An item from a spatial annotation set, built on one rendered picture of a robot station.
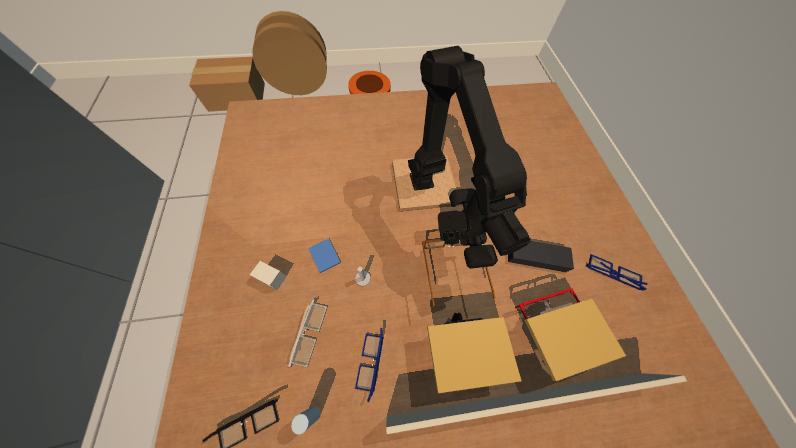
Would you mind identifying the brown square-framed glasses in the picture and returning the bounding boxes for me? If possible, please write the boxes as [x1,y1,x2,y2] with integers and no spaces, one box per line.
[422,239,496,306]

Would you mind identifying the long white flat bar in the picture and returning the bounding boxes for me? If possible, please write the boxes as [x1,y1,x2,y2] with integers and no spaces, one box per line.
[386,373,687,434]

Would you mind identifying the black rectangular glasses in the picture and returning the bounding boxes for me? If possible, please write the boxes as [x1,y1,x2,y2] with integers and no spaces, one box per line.
[203,399,279,448]

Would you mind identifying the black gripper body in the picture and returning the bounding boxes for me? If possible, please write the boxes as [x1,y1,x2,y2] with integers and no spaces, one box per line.
[449,188,498,269]

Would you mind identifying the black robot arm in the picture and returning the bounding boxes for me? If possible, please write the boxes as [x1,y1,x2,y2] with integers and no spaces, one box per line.
[408,46,531,256]

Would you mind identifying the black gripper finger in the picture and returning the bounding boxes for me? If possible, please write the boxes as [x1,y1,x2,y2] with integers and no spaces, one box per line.
[460,239,487,246]

